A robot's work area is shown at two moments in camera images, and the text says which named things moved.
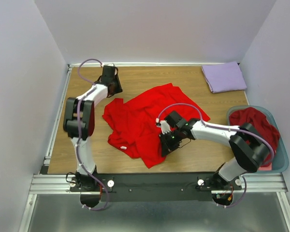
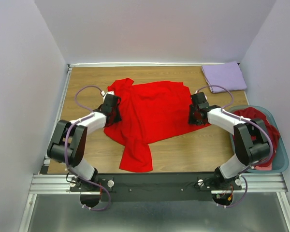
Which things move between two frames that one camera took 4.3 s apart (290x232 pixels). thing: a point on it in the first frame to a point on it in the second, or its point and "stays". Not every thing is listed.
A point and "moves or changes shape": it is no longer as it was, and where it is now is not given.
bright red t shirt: x=133 y=124 moves or changes shape
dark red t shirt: x=259 y=120 stays
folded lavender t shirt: x=224 y=77 stays
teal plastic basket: x=280 y=160 stays
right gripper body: x=170 y=140 to x=193 y=118
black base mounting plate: x=187 y=187 stays
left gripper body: x=118 y=87 to x=117 y=117
